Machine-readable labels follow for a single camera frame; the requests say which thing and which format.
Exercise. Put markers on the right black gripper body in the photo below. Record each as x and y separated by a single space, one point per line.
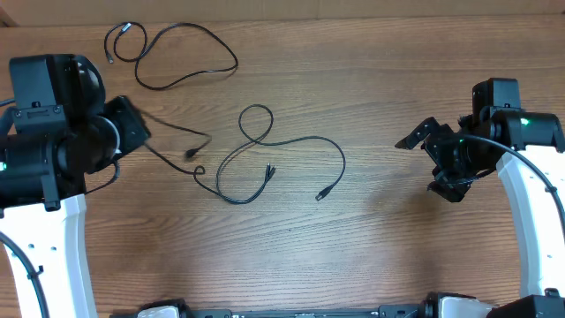
459 155

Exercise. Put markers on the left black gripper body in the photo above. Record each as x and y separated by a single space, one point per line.
131 129

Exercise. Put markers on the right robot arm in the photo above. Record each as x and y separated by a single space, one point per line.
526 151

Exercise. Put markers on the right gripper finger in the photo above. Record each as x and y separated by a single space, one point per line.
425 128
452 191

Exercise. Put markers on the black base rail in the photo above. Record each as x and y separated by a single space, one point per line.
179 308

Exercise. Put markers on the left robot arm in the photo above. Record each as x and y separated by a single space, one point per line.
58 127

